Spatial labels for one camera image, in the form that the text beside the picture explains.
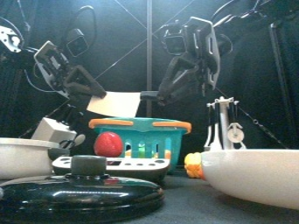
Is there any red toy strawberry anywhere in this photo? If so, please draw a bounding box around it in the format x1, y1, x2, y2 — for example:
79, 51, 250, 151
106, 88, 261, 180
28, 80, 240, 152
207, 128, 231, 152
92, 131, 126, 158

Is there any white bowl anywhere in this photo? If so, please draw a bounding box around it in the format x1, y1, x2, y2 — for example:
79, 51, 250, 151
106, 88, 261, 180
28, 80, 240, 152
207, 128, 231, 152
0, 137, 72, 180
200, 148, 299, 211

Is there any black slanted frame post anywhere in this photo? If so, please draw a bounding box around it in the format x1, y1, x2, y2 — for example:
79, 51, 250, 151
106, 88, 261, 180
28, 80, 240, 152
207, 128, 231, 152
267, 21, 295, 147

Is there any yellow toy bell pepper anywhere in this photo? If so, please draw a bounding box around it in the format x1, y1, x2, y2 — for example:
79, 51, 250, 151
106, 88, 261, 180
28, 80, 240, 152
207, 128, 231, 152
183, 151, 203, 179

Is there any white utensil stand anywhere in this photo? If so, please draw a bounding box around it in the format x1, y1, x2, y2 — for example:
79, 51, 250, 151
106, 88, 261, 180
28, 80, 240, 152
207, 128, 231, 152
206, 95, 240, 151

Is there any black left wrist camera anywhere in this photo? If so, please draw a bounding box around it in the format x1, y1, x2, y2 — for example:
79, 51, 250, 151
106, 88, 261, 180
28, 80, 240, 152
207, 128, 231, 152
63, 27, 91, 58

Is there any thin diagonal brace wire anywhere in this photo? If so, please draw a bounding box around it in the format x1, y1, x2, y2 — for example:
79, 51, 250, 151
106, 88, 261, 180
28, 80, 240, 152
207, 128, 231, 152
94, 0, 196, 81
111, 0, 290, 151

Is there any white toy spatula black handle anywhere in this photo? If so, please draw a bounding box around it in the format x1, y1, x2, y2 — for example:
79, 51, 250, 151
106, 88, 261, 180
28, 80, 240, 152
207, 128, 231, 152
203, 104, 223, 152

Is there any grey toy spoon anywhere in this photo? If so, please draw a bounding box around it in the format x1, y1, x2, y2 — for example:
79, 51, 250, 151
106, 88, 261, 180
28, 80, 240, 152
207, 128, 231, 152
72, 133, 87, 147

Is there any white black toy induction cooker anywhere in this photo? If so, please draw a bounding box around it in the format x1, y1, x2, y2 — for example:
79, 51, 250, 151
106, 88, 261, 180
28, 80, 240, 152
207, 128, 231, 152
51, 156, 172, 183

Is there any orange toy carrot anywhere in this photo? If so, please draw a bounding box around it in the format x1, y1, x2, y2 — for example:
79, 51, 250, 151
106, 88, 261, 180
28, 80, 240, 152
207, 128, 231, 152
198, 165, 207, 181

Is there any black camera cable loop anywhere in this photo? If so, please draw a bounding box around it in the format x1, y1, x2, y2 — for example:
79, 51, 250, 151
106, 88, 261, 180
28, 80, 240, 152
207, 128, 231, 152
62, 4, 99, 45

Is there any white toy pizza cutter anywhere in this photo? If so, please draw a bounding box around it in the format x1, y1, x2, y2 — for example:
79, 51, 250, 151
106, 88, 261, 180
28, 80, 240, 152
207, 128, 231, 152
227, 100, 246, 144

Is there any teal toy basket orange rim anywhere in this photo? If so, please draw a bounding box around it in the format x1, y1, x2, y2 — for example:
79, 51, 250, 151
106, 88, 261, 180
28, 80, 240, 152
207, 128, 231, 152
88, 116, 192, 174

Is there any grey metal frame pole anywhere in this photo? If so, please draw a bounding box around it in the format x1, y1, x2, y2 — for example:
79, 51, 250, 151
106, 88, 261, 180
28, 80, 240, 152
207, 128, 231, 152
144, 0, 155, 118

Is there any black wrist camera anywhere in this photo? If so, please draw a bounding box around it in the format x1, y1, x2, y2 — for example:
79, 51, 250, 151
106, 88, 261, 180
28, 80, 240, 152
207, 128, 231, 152
63, 27, 91, 58
162, 24, 190, 56

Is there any white toy block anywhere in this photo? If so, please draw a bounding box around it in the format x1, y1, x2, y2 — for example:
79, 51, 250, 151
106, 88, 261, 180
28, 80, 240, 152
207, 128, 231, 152
31, 116, 79, 144

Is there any white bowl left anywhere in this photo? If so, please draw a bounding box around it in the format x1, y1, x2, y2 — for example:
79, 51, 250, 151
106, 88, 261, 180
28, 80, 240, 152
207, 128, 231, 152
0, 137, 72, 180

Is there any black glossy pot lid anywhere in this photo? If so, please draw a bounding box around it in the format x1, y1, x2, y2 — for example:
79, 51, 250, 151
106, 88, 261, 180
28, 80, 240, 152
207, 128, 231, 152
0, 155, 167, 224

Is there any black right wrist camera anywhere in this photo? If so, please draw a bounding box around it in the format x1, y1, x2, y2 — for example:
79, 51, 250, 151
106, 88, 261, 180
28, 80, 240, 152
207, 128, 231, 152
162, 24, 190, 56

